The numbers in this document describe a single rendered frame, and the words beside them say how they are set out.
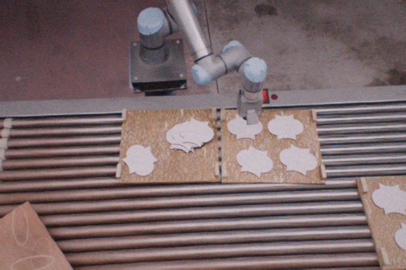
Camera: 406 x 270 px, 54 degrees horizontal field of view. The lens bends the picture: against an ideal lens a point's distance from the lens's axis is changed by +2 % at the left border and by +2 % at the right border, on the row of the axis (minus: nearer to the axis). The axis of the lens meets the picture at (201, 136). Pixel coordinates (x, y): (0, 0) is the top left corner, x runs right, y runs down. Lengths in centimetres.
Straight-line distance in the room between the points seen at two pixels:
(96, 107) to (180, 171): 51
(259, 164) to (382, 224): 49
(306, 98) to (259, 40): 155
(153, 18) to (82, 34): 176
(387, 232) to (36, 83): 255
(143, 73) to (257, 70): 68
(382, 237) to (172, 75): 109
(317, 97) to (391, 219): 61
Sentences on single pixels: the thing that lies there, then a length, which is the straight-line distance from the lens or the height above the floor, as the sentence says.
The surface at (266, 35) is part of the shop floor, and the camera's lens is 339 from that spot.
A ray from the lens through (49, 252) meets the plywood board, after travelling 147.
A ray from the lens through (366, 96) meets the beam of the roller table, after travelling 197.
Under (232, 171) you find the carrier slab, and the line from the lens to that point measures 161.
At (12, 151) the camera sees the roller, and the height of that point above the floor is 92.
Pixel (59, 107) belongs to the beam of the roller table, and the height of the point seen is 91.
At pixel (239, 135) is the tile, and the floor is 95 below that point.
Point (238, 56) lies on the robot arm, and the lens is 143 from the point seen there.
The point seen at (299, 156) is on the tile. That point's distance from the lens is 167.
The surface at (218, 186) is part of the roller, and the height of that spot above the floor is 92.
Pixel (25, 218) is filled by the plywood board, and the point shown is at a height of 104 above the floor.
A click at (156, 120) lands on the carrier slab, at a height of 94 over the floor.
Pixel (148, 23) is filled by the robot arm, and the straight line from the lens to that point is 176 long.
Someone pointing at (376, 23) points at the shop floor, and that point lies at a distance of 373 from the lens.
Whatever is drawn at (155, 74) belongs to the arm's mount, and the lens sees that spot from 187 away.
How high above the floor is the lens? 238
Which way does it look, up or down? 59 degrees down
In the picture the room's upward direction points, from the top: straight up
